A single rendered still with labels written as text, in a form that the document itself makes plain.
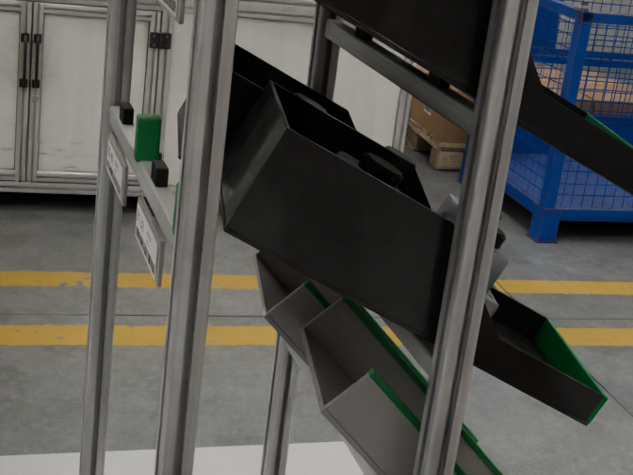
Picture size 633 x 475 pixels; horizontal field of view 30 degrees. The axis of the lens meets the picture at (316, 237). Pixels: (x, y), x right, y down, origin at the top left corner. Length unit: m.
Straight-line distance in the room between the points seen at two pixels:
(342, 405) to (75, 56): 3.85
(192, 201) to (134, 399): 2.68
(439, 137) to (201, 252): 5.21
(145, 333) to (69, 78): 1.26
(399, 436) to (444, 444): 0.04
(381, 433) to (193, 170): 0.24
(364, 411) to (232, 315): 3.11
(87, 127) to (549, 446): 2.21
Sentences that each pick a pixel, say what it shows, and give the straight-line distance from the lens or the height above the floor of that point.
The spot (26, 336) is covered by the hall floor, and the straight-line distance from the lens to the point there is 3.64.
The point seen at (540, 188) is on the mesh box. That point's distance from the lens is 5.06.
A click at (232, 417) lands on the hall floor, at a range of 3.25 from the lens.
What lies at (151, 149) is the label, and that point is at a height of 1.32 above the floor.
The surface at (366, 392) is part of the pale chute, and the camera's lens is 0.77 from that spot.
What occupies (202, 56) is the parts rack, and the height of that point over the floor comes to 1.42.
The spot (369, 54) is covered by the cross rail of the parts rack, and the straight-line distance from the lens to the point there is 0.88.
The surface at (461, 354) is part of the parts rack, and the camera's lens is 0.74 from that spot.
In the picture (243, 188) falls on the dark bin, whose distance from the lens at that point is 0.72.
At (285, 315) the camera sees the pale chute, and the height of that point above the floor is 1.19.
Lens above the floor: 1.54
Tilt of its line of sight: 19 degrees down
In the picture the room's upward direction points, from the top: 7 degrees clockwise
